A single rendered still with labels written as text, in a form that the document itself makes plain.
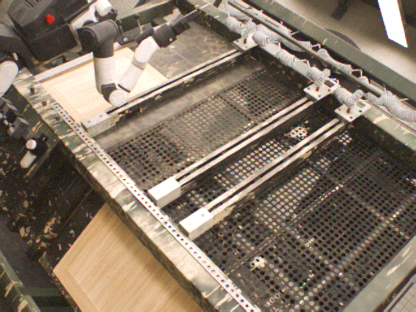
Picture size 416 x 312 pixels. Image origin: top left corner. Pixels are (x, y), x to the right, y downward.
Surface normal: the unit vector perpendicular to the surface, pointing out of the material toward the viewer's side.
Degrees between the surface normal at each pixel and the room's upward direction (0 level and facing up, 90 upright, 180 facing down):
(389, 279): 52
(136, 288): 90
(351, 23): 90
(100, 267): 90
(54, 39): 100
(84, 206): 90
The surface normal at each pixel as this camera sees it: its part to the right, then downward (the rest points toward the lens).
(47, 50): 0.51, 0.68
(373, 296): 0.07, -0.69
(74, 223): -0.41, -0.25
